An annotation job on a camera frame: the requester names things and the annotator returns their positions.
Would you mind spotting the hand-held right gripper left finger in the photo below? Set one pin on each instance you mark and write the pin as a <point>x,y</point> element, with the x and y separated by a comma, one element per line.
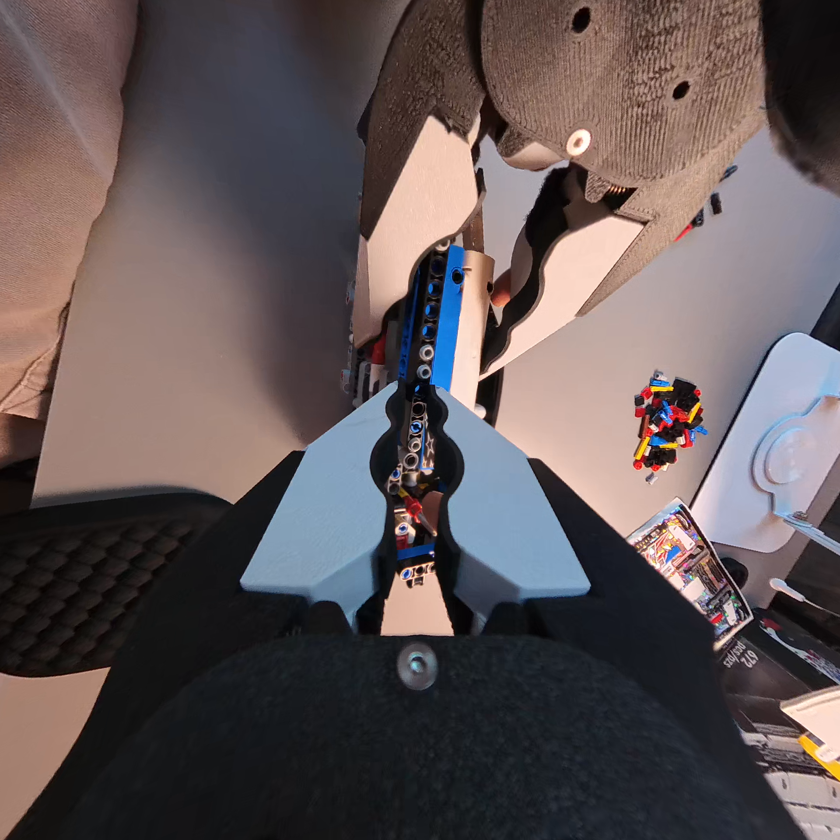
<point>315,525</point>

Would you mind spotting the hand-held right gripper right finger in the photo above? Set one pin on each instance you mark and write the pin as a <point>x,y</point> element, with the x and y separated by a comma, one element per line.
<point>512,525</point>

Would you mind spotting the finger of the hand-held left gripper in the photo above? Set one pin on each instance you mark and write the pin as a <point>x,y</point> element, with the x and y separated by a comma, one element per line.
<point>407,216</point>
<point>584,262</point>

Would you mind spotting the partly built lego car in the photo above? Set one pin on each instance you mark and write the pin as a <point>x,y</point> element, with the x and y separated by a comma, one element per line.
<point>453,315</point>

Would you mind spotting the pile of multicoloured lego pieces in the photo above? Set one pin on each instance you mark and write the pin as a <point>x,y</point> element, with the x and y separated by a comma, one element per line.
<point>676,426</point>

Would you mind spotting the black lego set box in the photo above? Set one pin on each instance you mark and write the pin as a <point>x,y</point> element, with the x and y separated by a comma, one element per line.
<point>761,722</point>

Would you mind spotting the person's left hand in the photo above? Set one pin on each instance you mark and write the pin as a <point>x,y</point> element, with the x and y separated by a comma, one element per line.
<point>504,290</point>

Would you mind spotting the pile of blue black pins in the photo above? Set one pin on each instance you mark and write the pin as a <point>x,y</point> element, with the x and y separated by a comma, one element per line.
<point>715,203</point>

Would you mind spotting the shiny sticker sheet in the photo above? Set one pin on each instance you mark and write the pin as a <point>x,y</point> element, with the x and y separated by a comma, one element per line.
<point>689,564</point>

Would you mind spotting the white stand base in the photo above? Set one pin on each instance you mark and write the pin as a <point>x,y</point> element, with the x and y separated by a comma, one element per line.
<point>741,459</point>

